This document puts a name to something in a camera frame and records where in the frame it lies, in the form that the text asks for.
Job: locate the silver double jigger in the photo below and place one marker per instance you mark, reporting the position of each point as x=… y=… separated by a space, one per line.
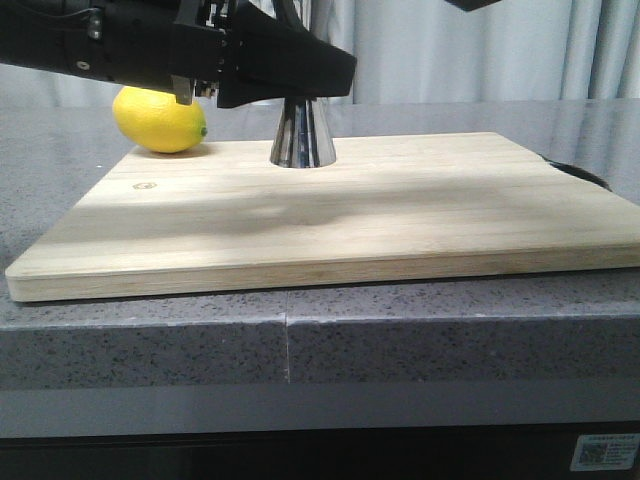
x=303 y=139

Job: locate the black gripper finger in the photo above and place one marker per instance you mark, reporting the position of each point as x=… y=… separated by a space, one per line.
x=471 y=5
x=289 y=16
x=265 y=61

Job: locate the grey curtain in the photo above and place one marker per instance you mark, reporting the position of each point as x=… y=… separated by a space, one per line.
x=431 y=51

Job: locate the white QR code label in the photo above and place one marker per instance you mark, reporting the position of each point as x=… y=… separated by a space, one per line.
x=605 y=452

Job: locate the yellow lemon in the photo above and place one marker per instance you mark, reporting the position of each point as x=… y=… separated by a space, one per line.
x=156 y=121

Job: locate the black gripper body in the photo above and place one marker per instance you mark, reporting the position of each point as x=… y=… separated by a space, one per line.
x=168 y=46

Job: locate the wooden cutting board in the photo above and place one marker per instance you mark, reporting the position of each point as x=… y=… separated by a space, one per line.
x=222 y=217

